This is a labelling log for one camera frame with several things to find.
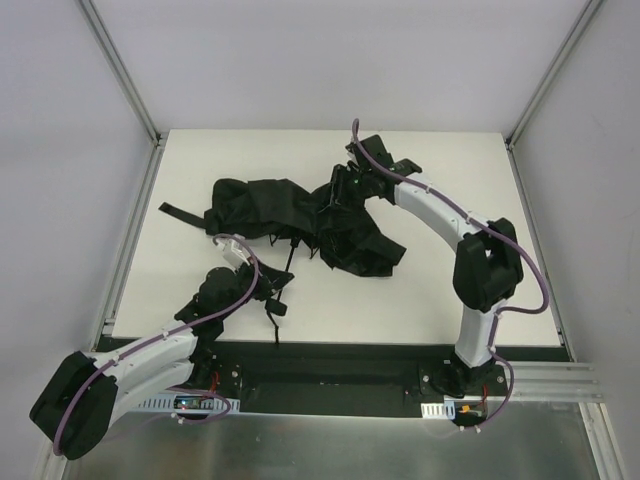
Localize black folding umbrella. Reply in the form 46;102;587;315
157;164;408;345

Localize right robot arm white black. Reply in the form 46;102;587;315
331;135;523;399

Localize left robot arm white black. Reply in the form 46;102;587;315
29;263;294;460

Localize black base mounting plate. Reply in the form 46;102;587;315
94;337;574;416

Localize left circuit board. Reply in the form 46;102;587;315
174;395;215;411

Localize circuit board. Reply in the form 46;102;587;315
456;403;487;417
174;395;215;411

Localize right circuit board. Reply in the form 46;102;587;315
456;403;487;417

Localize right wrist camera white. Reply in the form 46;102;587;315
345;143;368;167

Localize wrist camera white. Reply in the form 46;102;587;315
345;143;368;167
212;236;252;269

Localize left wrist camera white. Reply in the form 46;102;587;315
212;236;252;269

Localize left white cable duct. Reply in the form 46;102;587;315
133;393;240;414

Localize white cable duct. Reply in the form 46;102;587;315
133;393;240;414
420;401;468;420

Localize left aluminium frame post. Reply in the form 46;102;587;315
75;0;163;145

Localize aluminium frame post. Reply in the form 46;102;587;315
75;0;163;145
505;0;606;151

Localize right white cable duct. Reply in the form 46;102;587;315
420;401;468;420

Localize right aluminium frame post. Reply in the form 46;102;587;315
505;0;606;151

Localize aluminium cross rail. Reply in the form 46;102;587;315
512;361;604;403

